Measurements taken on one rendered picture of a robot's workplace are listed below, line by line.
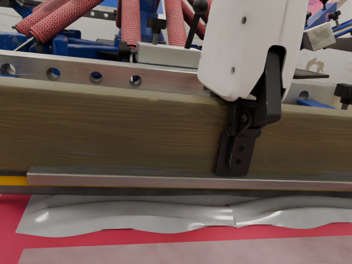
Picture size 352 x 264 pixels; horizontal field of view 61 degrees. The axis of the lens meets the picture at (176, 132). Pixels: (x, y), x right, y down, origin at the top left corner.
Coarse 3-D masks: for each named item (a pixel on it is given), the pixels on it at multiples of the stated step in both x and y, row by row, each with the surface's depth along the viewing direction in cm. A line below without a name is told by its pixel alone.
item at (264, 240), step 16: (336, 224) 29; (256, 240) 25; (272, 240) 25; (288, 240) 26; (304, 240) 26; (320, 240) 26; (336, 240) 27; (256, 256) 23; (272, 256) 24; (288, 256) 24; (304, 256) 24; (320, 256) 24; (336, 256) 25
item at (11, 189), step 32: (0, 192) 25; (32, 192) 26; (64, 192) 26; (96, 192) 27; (128, 192) 28; (160, 192) 28; (192, 192) 29; (224, 192) 30; (256, 192) 31; (288, 192) 32; (320, 192) 33
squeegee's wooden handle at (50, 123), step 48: (0, 96) 22; (48, 96) 22; (96, 96) 23; (144, 96) 24; (192, 96) 26; (0, 144) 23; (48, 144) 24; (96, 144) 24; (144, 144) 25; (192, 144) 26; (288, 144) 28; (336, 144) 29
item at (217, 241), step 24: (0, 216) 24; (0, 240) 22; (24, 240) 22; (48, 240) 22; (72, 240) 22; (96, 240) 23; (120, 240) 23; (144, 240) 23; (168, 240) 24; (192, 240) 24; (216, 240) 24; (240, 240) 25
